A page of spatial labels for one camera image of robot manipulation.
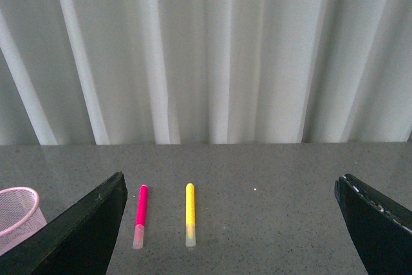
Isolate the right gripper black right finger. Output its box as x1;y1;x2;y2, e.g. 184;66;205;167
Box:
334;174;411;274

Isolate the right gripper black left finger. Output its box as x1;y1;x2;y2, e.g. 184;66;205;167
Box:
1;172;127;274

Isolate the pink highlighter pen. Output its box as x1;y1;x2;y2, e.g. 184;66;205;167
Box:
132;184;149;250

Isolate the pink mesh cup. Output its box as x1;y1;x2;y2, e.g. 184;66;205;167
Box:
1;187;47;255

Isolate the yellow highlighter pen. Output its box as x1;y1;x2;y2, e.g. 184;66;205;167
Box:
185;183;196;247

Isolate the white curtain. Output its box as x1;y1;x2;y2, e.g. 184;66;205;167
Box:
1;0;411;146

